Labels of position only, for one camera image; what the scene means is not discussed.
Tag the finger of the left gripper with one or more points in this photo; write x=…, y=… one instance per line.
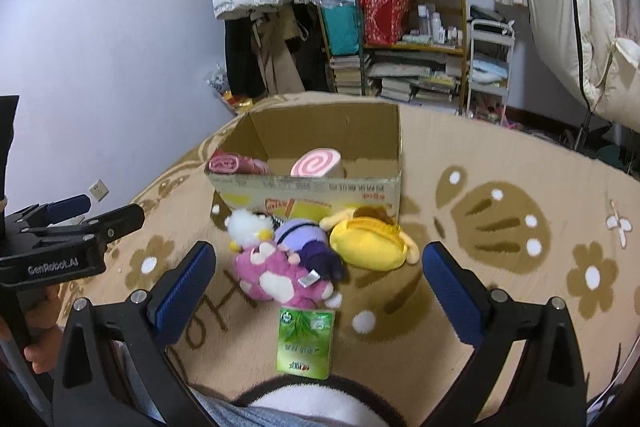
x=52, y=213
x=105, y=228

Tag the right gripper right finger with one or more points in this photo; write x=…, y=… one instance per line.
x=548, y=387

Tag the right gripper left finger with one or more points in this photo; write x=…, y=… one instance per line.
x=113, y=368

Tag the white fluffy duck plush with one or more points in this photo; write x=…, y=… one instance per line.
x=248, y=229

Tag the yellow dog plush pouch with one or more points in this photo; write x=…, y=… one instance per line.
x=367, y=238

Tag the person's left hand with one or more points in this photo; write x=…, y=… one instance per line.
x=43, y=352

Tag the pink rolled towel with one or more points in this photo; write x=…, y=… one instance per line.
x=231, y=163

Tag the pink bear plush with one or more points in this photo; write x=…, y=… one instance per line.
x=268, y=273

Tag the yellow toy bag on floor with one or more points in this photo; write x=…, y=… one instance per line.
x=217, y=81

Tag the purple white plush doll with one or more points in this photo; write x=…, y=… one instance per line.
x=305, y=238

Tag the pink swirl roll plush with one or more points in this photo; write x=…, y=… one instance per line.
x=319, y=163

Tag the beige trench coat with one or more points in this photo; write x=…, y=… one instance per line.
x=271, y=31

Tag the cardboard box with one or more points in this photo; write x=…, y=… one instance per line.
x=365, y=132

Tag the stack of books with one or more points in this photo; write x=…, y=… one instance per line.
x=422, y=78

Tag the teal bag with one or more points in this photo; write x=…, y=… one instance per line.
x=341, y=23

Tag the white rolling cart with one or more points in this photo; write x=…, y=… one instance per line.
x=491, y=46

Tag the red gift bag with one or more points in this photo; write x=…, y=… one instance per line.
x=384, y=21

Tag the wooden bookshelf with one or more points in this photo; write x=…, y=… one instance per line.
x=432, y=25

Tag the cream hanging coat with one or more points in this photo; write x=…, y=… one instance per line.
x=592, y=48

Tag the wall power socket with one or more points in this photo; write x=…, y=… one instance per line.
x=99, y=190

